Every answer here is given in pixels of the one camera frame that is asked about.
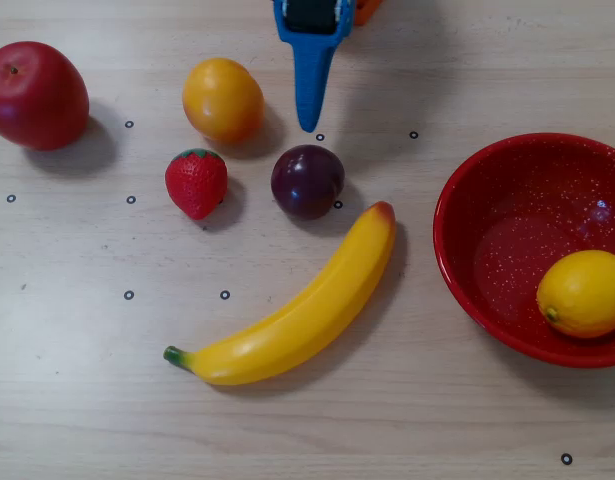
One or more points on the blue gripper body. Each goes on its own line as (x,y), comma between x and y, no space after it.
(311,17)

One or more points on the blue movable gripper finger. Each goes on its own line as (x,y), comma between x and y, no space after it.
(311,85)

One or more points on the yellow lemon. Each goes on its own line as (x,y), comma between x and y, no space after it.
(584,292)

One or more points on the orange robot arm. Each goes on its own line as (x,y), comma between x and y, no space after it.
(364,10)

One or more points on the red speckled bowl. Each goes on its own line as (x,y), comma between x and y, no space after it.
(502,235)

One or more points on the orange fruit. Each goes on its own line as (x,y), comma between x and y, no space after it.
(222,100)

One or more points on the dark purple plum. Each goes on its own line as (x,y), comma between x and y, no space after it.
(307,182)

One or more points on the red strawberry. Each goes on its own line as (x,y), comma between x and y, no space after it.
(196,182)

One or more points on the yellow banana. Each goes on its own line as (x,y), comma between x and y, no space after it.
(307,310)

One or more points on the red apple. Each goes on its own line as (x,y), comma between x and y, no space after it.
(34,95)

